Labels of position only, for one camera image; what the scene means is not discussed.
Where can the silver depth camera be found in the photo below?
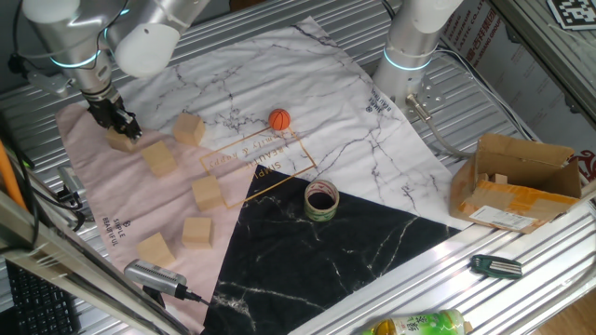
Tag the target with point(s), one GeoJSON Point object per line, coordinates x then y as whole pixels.
{"type": "Point", "coordinates": [153, 276]}

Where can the green tea bottle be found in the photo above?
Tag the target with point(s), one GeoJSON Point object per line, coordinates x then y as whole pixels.
{"type": "Point", "coordinates": [419, 324]}

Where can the open cardboard box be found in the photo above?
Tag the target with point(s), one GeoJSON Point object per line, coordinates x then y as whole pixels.
{"type": "Point", "coordinates": [521, 200]}

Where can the wooden cube block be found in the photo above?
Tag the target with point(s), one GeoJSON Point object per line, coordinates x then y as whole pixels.
{"type": "Point", "coordinates": [118, 143]}
{"type": "Point", "coordinates": [155, 250]}
{"type": "Point", "coordinates": [207, 192]}
{"type": "Point", "coordinates": [188, 129]}
{"type": "Point", "coordinates": [159, 158]}
{"type": "Point", "coordinates": [197, 232]}

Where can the roll of clear tape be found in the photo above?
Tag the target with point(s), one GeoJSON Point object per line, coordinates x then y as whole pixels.
{"type": "Point", "coordinates": [311, 211]}

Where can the small orange basketball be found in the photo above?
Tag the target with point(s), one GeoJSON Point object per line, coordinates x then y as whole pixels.
{"type": "Point", "coordinates": [279, 119]}

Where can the aluminium frame beam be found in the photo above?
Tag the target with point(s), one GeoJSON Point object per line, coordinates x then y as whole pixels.
{"type": "Point", "coordinates": [70, 267]}
{"type": "Point", "coordinates": [549, 60]}

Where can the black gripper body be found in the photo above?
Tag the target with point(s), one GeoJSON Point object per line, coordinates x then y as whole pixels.
{"type": "Point", "coordinates": [104, 111]}

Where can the black white marker board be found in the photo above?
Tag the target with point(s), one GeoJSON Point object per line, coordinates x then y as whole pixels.
{"type": "Point", "coordinates": [572, 13]}

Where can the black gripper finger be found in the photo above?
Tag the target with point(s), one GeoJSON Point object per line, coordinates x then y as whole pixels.
{"type": "Point", "coordinates": [109, 126]}
{"type": "Point", "coordinates": [130, 124]}

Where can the cardboard sheet with red print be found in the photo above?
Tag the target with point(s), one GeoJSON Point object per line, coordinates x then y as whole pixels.
{"type": "Point", "coordinates": [512, 70]}

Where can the orange pole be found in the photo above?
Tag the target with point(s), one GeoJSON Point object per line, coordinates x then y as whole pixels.
{"type": "Point", "coordinates": [9, 177]}

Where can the black keyboard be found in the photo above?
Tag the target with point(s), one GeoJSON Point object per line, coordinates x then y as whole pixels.
{"type": "Point", "coordinates": [39, 304]}

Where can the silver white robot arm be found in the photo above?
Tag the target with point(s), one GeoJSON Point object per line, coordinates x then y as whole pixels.
{"type": "Point", "coordinates": [410, 42]}

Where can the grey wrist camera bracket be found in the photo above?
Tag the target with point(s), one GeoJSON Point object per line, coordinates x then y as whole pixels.
{"type": "Point", "coordinates": [51, 83]}

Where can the small wooden block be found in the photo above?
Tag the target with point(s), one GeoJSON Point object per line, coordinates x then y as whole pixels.
{"type": "Point", "coordinates": [499, 178]}
{"type": "Point", "coordinates": [482, 178]}

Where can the marble pink black cloth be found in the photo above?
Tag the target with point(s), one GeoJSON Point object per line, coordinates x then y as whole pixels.
{"type": "Point", "coordinates": [326, 93]}

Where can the green hex key set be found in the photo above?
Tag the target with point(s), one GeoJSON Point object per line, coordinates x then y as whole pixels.
{"type": "Point", "coordinates": [493, 266]}

